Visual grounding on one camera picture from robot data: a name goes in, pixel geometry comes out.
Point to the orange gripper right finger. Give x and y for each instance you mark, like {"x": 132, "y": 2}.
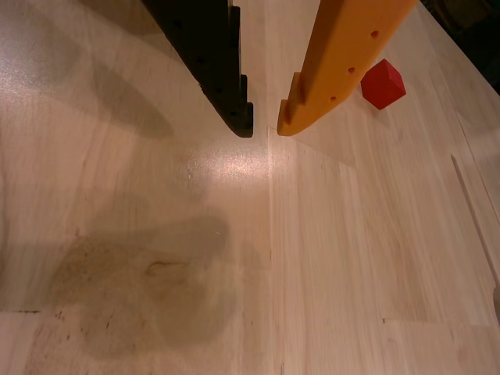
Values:
{"x": 336, "y": 66}

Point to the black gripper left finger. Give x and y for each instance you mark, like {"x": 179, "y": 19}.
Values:
{"x": 211, "y": 58}

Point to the red cube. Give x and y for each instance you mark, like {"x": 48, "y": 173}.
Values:
{"x": 383, "y": 86}

